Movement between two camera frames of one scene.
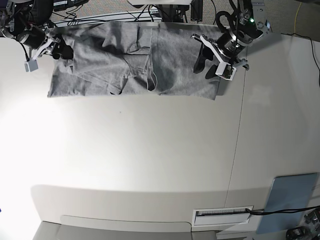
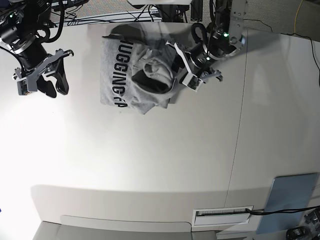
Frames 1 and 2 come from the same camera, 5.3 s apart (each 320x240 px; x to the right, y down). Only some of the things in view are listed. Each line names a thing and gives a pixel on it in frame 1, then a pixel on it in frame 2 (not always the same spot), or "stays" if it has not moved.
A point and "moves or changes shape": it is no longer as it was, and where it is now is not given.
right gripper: (227, 50) -> (195, 74)
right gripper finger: (66, 51) -> (62, 85)
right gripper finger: (56, 54) -> (46, 87)
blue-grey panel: (287, 192) stays
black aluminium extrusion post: (196, 10) stays
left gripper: (42, 42) -> (34, 59)
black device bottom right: (299, 233) stays
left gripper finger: (205, 53) -> (178, 62)
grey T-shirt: (120, 58) moves or changes shape
